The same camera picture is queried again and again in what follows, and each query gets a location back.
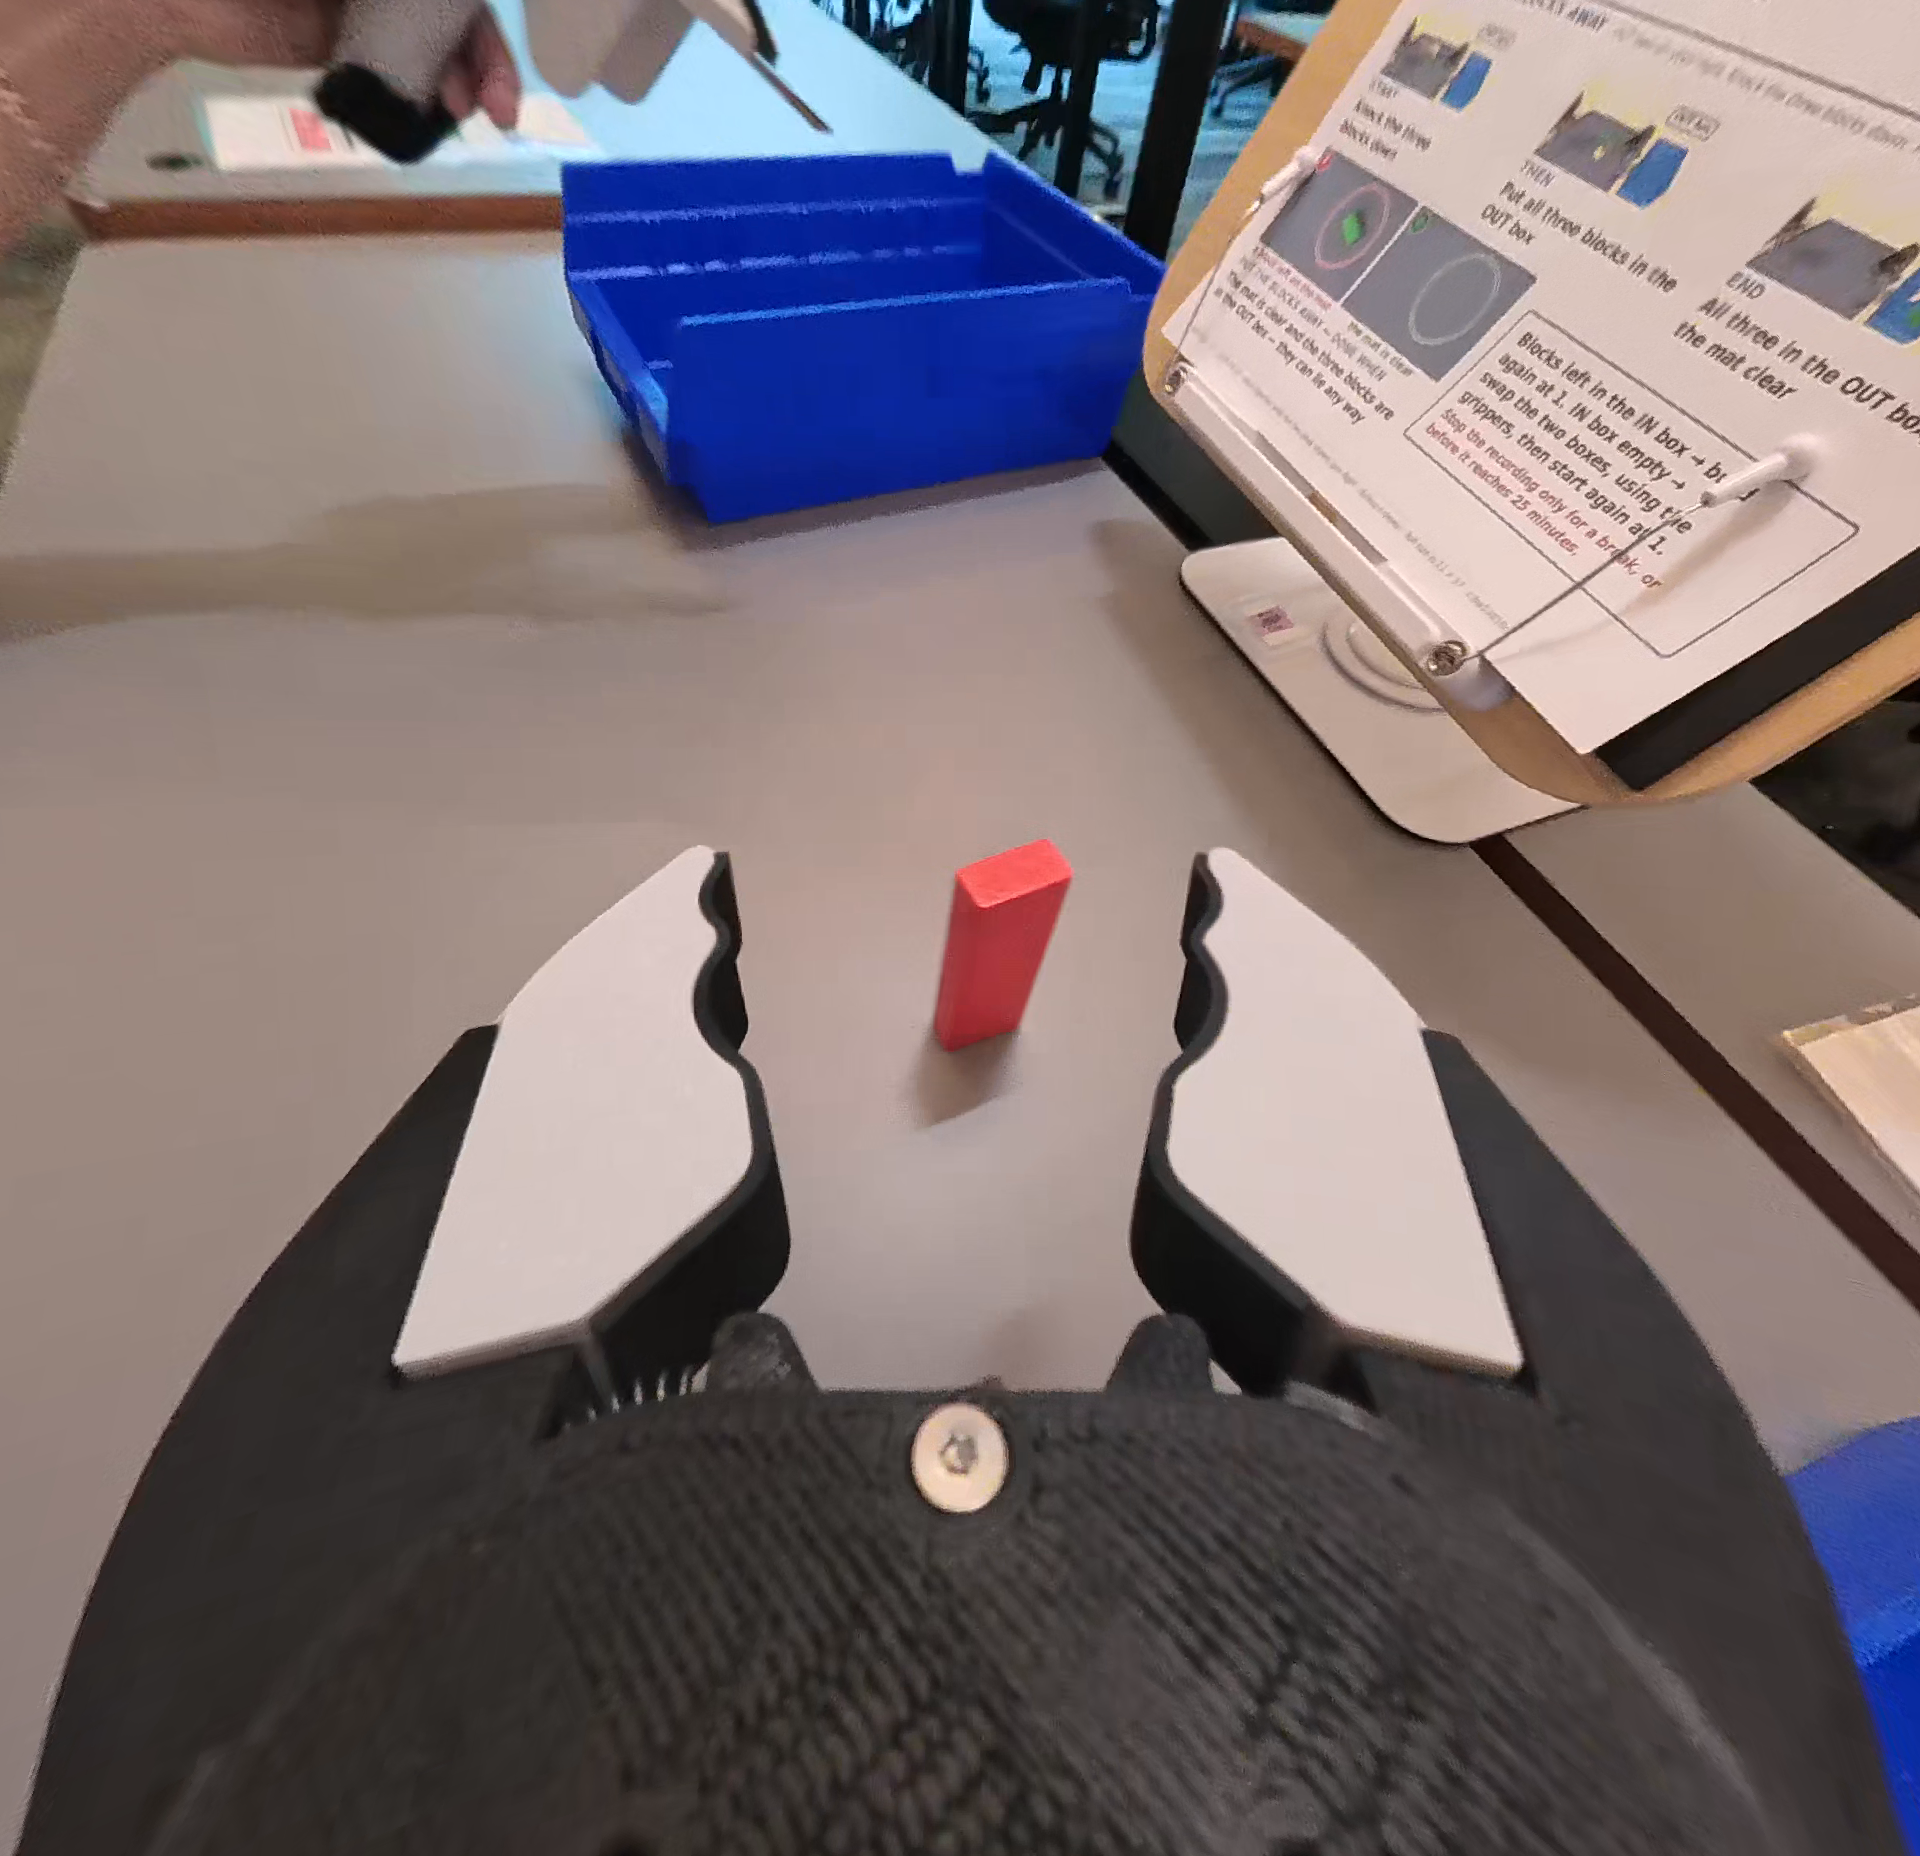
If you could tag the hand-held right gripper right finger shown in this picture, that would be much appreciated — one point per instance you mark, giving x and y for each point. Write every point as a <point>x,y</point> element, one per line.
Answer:
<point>1320,1136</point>

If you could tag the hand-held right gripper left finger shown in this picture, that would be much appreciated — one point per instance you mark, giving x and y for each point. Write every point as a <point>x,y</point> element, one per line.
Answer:
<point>599,1136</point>

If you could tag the red wooden block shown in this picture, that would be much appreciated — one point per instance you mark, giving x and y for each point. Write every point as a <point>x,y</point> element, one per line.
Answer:
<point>996,954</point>

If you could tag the blue plastic bin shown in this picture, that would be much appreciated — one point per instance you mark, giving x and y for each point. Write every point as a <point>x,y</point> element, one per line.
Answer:
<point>900,399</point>
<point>1868,1556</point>

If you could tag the person's left forearm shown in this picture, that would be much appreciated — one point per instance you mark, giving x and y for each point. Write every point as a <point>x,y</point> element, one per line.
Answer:
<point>19,183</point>

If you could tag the white paper with red mark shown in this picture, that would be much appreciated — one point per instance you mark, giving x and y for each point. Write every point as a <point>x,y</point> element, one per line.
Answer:
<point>254,130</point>

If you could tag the white stand base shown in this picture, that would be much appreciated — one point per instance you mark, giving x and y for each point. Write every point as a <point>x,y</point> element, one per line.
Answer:
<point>1440,775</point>

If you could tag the black pole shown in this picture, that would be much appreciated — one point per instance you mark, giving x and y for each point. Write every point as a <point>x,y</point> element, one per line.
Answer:
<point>1185,87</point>

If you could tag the pale paper stack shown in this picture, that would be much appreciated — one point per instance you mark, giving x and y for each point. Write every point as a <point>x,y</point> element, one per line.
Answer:
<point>1875,1091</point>

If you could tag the white page holder clip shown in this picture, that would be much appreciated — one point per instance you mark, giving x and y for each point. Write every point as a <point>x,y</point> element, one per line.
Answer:
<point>1771,469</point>
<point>1294,174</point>

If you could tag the wooden document stand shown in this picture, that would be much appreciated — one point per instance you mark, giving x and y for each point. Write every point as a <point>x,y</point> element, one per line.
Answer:
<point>1339,71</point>

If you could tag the printed instruction sheet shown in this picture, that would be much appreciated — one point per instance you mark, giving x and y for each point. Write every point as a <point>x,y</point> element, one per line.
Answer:
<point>1620,311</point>

